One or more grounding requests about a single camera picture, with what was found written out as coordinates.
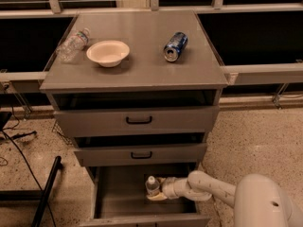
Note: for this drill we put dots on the clear water bottle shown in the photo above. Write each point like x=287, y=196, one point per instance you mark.
x=152, y=186

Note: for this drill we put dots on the white paper bowl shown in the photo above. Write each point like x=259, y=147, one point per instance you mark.
x=108, y=53

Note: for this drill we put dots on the black metal stand leg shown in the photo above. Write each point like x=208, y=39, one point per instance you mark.
x=41, y=196

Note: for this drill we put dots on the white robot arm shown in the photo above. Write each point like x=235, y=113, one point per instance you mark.
x=257, y=200

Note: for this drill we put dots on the grey drawer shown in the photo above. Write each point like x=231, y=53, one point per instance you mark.
x=113, y=122
x=141, y=155
x=119, y=199

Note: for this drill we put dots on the grey bottom drawer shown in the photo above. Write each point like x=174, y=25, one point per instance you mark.
x=119, y=199

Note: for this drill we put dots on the grey middle drawer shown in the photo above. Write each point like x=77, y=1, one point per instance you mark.
x=141, y=155

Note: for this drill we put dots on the blue soda can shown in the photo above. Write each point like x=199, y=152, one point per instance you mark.
x=175, y=46

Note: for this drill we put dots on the grey drawer cabinet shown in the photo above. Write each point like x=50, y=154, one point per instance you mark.
x=145, y=79

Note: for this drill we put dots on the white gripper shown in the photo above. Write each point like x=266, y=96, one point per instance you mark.
x=169, y=187

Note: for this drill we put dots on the grey top drawer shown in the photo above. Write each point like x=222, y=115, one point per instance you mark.
x=113, y=122

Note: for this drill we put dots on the crushed clear plastic bottle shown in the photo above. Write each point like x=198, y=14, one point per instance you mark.
x=71, y=47

